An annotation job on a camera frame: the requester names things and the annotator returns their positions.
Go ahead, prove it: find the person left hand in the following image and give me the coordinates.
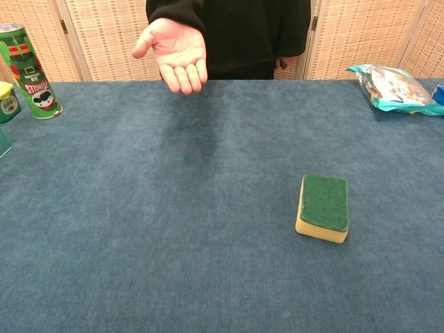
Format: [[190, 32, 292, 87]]
[[275, 55, 294, 71]]

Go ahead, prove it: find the person right hand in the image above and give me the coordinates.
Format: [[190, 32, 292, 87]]
[[131, 17, 209, 96]]

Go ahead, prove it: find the yellow sponge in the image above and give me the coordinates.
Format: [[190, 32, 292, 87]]
[[295, 174, 350, 245]]

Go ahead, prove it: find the person left forearm black sleeve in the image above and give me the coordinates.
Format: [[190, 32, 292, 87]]
[[277, 0, 312, 58]]

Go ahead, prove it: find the person right forearm black sleeve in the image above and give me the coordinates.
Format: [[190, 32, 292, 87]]
[[145, 0, 208, 36]]

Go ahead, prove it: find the person torso black sweater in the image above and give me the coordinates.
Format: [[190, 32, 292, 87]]
[[194, 0, 289, 81]]

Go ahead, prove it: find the woven bamboo screen panel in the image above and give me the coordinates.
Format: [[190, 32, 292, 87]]
[[57, 0, 164, 83], [398, 0, 444, 79], [304, 0, 427, 80], [0, 0, 83, 83]]

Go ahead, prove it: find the teal snack bag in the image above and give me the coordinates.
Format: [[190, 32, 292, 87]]
[[346, 64, 444, 117]]

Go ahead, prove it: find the green Pringles can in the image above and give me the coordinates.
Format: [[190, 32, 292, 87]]
[[0, 23, 64, 120]]

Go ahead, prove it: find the blue Oreo box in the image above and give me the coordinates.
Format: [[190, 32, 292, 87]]
[[431, 83, 444, 107]]

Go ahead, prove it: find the blue table cloth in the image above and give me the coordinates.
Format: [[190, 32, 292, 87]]
[[0, 78, 444, 333]]

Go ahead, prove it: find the green jar yellow lid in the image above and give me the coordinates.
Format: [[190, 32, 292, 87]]
[[0, 81, 22, 124]]

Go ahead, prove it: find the teal speakerphone product box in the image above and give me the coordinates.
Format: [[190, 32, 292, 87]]
[[0, 126, 13, 160]]

